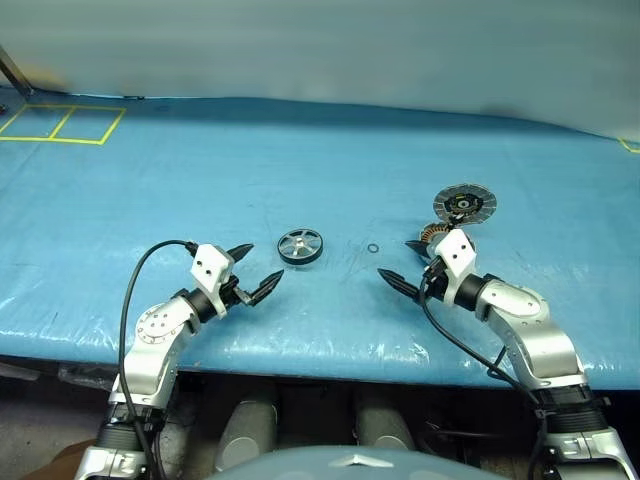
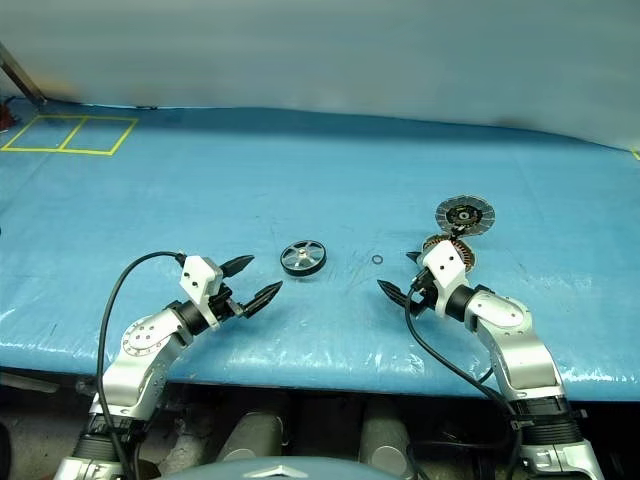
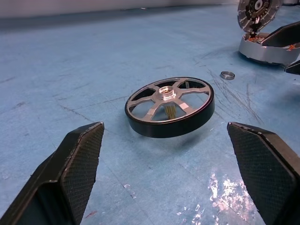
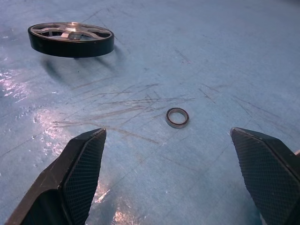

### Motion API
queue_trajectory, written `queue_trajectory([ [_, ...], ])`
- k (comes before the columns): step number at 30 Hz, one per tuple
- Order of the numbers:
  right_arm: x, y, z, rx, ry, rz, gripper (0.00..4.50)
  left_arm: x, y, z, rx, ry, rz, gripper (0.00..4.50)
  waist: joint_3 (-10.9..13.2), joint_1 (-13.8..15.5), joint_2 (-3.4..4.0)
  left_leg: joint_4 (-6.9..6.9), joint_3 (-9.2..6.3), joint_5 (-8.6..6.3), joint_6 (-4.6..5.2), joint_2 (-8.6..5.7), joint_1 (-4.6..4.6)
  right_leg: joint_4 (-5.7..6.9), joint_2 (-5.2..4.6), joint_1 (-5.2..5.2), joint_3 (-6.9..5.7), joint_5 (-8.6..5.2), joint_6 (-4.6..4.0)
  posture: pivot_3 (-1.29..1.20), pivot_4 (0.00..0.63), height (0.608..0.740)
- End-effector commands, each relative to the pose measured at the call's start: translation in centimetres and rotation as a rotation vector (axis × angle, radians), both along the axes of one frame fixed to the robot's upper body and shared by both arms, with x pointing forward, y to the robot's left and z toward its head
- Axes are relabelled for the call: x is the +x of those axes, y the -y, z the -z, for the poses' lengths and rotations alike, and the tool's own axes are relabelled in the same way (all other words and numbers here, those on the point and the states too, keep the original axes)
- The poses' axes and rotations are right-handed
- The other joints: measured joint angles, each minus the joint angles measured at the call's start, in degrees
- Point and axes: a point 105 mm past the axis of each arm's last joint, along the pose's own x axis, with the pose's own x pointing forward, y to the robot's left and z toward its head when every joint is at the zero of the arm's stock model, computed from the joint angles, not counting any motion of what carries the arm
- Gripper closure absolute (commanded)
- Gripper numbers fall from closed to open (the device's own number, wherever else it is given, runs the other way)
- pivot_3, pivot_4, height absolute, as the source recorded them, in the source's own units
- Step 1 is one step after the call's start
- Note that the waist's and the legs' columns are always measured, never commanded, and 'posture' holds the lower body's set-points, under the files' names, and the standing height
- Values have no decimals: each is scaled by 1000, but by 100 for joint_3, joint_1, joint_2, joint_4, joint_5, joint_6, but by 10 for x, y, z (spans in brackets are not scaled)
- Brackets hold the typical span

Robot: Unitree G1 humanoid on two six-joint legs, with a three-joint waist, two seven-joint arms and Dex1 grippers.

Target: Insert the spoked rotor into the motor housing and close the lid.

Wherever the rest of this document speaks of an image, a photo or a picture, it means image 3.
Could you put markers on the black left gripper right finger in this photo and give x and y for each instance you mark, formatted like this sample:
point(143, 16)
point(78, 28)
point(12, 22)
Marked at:
point(269, 168)

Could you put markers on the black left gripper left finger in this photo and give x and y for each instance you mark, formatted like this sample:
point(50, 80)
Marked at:
point(58, 178)

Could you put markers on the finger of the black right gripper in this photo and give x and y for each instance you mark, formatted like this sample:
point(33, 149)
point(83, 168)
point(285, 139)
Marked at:
point(283, 35)
point(294, 68)

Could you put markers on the silver round motor housing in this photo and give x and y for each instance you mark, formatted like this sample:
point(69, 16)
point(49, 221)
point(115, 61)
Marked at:
point(255, 52)

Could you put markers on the silver round cover plate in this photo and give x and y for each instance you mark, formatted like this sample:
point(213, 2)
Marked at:
point(243, 16)

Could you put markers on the black rotor with silver spokes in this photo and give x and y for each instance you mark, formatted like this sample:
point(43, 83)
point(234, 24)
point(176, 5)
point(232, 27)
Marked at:
point(164, 130)

